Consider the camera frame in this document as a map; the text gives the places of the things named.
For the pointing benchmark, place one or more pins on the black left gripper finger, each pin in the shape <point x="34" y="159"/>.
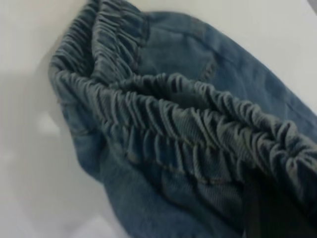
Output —
<point x="252" y="213"/>

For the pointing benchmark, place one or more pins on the blue denim jeans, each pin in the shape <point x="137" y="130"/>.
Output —
<point x="173" y="111"/>

